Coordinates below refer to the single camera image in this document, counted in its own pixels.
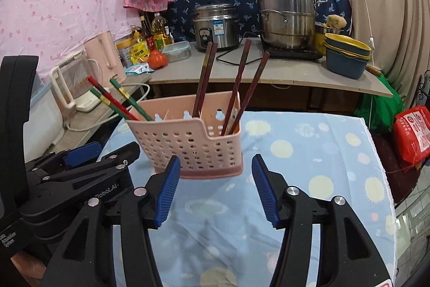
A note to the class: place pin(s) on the red plastic bag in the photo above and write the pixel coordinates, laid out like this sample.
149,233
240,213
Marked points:
411,139

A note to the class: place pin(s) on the wooden rolling pin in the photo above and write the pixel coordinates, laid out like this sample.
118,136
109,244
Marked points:
373,70

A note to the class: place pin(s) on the dark maroon cushion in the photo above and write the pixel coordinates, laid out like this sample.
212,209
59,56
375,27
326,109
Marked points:
393,166

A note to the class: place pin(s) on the clear plastic food container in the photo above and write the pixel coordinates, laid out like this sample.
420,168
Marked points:
176,51

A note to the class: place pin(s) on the blue dotted tablecloth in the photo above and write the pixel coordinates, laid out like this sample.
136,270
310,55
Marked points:
319,156

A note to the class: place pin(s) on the yellow oil bottle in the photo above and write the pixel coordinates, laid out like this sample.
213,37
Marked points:
160,28

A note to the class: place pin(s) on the blue white snack packet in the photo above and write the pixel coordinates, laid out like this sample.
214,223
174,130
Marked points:
137,69

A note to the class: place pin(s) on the red tomato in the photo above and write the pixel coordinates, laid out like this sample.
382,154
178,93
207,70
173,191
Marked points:
158,60

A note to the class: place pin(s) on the white glass kettle appliance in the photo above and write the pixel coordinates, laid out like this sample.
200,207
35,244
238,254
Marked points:
72,75

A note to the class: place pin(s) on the tan loofah sponge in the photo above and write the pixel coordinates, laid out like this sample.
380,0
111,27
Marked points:
336,21

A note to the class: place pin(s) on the blue bowl yellow inside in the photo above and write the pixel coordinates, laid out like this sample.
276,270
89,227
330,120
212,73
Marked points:
346,66
346,41

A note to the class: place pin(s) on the pink perforated plastic basket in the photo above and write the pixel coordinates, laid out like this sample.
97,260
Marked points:
188,145

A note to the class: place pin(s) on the beige curtain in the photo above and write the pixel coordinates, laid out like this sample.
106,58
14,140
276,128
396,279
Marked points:
386,4

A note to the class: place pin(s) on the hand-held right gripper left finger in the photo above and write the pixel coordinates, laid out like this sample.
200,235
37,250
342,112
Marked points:
168,193

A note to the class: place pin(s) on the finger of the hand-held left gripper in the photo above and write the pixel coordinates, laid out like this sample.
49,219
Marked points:
84,152
114,162

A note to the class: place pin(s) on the blue and white tub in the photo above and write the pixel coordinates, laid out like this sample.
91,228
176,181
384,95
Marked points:
38,92

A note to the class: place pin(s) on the steel rice cooker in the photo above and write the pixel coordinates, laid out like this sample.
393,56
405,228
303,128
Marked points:
218,28

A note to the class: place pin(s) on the green plastic bag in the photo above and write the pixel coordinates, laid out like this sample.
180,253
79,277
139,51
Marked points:
379,108

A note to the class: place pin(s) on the black induction cooker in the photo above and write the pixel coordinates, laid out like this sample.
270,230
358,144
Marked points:
295,53

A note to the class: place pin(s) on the dark sauce bottle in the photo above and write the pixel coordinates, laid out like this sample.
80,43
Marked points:
144,29

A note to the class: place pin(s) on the yellow seasoning packet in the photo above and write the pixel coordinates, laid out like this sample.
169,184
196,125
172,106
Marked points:
139,53

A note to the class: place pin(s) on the red chopstick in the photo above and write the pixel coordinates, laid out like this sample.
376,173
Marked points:
121,112
97,84

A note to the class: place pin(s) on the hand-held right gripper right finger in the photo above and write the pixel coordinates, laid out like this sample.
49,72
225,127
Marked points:
265,193

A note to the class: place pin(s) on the pink electric kettle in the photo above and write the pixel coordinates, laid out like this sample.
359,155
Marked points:
104,55

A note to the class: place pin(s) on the grey counter board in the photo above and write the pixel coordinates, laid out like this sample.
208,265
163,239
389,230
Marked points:
302,75

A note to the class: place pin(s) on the steel steamer pot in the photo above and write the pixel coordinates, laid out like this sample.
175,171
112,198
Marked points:
285,14

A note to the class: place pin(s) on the gold tin can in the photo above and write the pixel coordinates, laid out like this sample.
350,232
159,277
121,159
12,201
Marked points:
123,51

